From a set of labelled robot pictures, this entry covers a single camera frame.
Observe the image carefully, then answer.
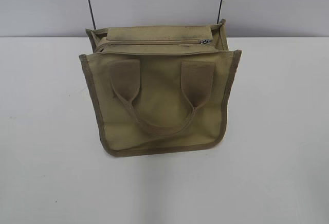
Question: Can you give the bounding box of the silver zipper pull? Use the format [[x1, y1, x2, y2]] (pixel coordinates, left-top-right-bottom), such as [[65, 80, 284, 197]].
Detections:
[[199, 39, 213, 45]]

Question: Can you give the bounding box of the yellow canvas tote bag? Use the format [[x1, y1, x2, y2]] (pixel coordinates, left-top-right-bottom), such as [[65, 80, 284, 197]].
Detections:
[[79, 20, 242, 157]]

